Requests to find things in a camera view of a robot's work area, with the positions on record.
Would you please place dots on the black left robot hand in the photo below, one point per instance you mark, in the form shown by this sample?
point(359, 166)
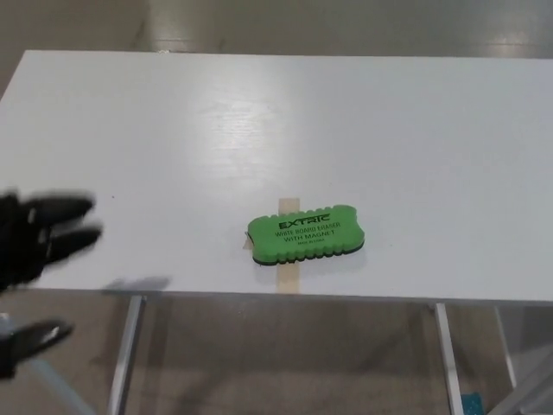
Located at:
point(26, 233)

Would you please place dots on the green whiteboard eraser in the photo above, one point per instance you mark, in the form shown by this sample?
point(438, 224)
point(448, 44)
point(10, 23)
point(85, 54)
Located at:
point(307, 235)

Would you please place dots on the white table leg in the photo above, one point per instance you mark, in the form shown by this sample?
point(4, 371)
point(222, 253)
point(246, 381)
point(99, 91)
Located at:
point(125, 354)
point(447, 359)
point(505, 350)

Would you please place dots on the beige masking tape strip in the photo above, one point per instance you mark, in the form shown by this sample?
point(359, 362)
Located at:
point(288, 279)

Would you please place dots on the teal patterned object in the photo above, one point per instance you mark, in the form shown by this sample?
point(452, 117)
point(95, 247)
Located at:
point(472, 404)

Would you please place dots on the grey metal frame bar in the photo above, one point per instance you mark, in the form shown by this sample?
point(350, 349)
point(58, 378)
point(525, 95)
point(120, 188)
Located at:
point(56, 389)

